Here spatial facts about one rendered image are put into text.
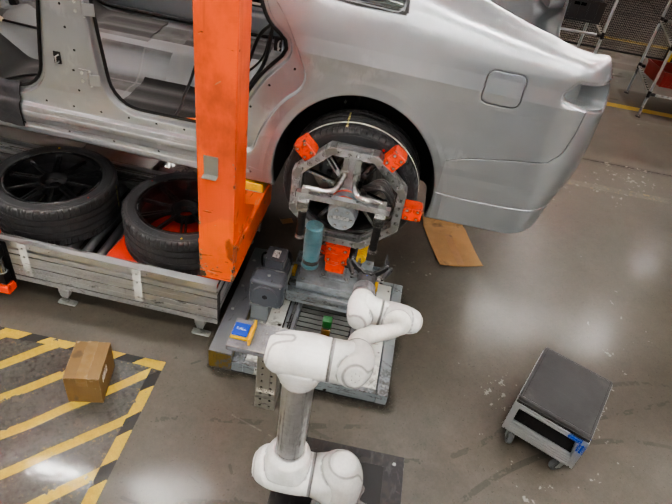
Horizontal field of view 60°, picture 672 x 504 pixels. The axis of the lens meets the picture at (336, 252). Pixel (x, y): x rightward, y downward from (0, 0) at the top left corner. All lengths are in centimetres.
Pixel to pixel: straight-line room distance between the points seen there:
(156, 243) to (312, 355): 153
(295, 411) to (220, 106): 112
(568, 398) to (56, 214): 265
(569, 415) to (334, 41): 193
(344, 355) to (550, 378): 151
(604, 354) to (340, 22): 240
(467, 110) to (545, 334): 159
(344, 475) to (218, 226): 115
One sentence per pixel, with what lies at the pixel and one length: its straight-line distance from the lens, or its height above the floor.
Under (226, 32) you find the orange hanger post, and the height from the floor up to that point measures 168.
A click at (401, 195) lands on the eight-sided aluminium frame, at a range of 272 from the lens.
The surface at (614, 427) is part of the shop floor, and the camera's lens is 347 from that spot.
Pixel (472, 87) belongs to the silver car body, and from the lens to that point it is 263.
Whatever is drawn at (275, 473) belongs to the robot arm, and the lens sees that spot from 216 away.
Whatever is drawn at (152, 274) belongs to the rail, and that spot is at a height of 38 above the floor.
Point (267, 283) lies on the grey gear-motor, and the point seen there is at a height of 40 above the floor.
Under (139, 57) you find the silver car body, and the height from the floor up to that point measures 90.
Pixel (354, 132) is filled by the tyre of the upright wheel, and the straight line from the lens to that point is 269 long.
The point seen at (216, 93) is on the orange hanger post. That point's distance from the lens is 224.
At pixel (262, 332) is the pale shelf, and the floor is 45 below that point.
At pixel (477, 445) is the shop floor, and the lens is 306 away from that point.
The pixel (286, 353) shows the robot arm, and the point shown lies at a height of 113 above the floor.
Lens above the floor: 244
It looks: 40 degrees down
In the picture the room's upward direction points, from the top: 10 degrees clockwise
